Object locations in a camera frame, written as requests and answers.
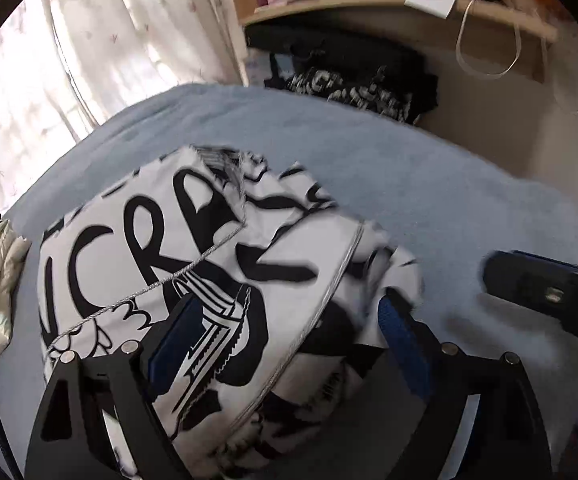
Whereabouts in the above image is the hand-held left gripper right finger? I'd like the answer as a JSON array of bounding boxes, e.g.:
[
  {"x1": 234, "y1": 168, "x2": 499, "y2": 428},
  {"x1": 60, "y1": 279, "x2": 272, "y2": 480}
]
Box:
[{"x1": 376, "y1": 287, "x2": 552, "y2": 480}]

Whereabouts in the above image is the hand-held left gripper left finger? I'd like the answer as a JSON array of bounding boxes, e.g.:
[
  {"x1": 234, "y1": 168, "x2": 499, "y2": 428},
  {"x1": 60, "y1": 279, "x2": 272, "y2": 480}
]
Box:
[{"x1": 24, "y1": 292, "x2": 207, "y2": 480}]

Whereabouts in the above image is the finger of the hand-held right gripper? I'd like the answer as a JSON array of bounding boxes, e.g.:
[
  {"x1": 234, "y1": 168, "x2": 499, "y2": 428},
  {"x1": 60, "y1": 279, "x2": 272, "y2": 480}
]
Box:
[{"x1": 481, "y1": 250, "x2": 578, "y2": 352}]

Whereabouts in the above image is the black white printed jacket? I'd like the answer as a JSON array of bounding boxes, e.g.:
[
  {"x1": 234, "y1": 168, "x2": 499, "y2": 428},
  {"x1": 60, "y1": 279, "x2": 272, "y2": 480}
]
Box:
[{"x1": 36, "y1": 145, "x2": 424, "y2": 480}]

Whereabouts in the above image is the black white printed cloth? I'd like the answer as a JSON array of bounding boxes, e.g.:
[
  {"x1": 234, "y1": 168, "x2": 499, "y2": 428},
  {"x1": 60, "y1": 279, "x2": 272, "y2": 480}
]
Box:
[{"x1": 264, "y1": 65, "x2": 440, "y2": 126}]

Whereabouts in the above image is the white paper sheet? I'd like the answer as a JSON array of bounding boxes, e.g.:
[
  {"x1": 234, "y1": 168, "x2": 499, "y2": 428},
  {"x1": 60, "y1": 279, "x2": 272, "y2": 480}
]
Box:
[{"x1": 404, "y1": 0, "x2": 454, "y2": 20}]

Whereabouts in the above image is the plain black cloth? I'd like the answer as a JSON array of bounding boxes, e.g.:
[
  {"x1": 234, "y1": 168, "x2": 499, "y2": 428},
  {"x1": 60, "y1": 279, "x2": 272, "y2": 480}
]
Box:
[{"x1": 246, "y1": 25, "x2": 427, "y2": 86}]

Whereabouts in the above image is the wooden shelf with items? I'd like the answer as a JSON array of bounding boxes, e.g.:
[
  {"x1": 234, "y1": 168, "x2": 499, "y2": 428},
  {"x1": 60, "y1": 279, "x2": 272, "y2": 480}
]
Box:
[{"x1": 226, "y1": 0, "x2": 560, "y2": 86}]

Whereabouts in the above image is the thin white cable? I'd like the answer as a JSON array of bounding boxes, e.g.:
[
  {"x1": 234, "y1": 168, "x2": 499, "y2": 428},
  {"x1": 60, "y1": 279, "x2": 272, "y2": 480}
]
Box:
[{"x1": 539, "y1": 10, "x2": 578, "y2": 116}]

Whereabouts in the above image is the white strap loop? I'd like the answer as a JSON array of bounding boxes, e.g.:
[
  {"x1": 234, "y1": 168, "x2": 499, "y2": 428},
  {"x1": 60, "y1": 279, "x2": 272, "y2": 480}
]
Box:
[{"x1": 455, "y1": 0, "x2": 522, "y2": 80}]

